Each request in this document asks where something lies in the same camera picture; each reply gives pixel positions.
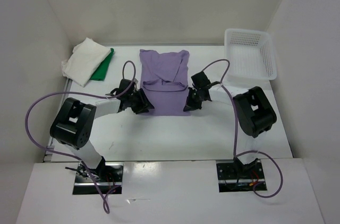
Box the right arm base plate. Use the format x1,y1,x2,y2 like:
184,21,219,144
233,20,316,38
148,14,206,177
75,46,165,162
216,160,267,193

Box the white t shirt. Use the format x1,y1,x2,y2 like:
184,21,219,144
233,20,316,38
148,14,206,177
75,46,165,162
61,38,111,87

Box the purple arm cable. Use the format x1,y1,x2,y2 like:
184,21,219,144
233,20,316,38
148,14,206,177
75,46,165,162
201,59,284,198
24,60,138,214

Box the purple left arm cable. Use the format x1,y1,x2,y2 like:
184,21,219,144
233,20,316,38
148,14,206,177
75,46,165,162
24,60,138,214

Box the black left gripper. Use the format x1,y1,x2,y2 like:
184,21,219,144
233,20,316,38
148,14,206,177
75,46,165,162
127,89,154,115

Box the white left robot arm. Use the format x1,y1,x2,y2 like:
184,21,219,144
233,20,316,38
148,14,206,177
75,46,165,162
50,88,154,182

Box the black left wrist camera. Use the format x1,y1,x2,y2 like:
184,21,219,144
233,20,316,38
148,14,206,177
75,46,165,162
106,79,137,98

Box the lavender t shirt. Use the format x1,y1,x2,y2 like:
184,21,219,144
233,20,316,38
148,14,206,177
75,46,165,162
139,49,191,116

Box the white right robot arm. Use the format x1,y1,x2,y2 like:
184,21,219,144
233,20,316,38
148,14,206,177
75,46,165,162
183,82,277,178

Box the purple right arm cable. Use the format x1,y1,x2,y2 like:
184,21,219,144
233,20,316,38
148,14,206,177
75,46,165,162
201,59,284,198

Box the green t shirt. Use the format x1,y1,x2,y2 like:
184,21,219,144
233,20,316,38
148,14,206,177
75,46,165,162
90,48,115,81

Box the white plastic basket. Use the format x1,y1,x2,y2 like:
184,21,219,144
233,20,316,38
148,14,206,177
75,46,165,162
224,29,277,81

